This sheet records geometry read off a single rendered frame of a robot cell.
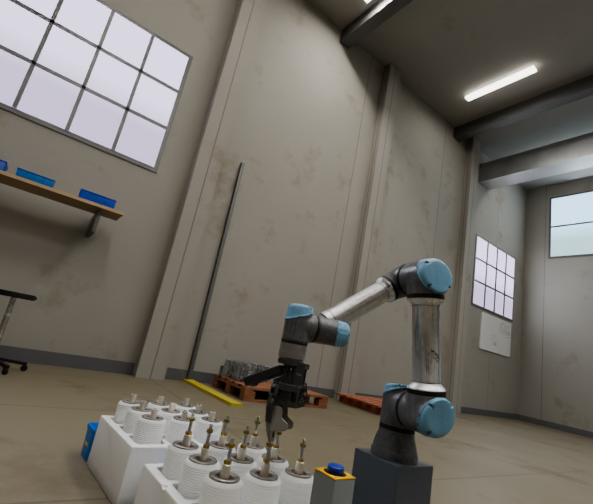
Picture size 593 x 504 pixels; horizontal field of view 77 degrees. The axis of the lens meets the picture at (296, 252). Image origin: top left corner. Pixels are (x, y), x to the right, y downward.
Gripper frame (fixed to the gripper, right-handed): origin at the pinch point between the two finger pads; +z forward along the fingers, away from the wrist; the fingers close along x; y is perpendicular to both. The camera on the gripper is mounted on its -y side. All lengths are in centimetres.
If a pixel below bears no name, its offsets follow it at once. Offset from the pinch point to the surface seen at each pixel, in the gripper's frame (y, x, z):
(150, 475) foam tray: -30.4, -4.9, 17.3
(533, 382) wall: 234, 957, -54
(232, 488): -1.3, -12.8, 10.1
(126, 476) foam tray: -48, 7, 25
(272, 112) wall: -213, 300, -338
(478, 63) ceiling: 54, 487, -555
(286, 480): 4.9, 5.8, 10.7
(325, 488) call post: 18.4, -5.5, 6.0
